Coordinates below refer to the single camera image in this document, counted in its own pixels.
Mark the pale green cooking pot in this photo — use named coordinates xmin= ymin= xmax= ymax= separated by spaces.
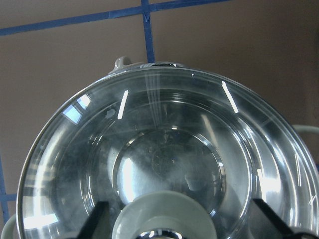
xmin=0 ymin=56 xmax=319 ymax=239

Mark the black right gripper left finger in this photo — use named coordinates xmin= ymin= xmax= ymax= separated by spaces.
xmin=77 ymin=202 xmax=110 ymax=239

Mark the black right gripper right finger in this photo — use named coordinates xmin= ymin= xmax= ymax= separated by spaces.
xmin=250 ymin=199 xmax=294 ymax=239

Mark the glass pot lid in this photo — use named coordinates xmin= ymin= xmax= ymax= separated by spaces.
xmin=16 ymin=65 xmax=319 ymax=239

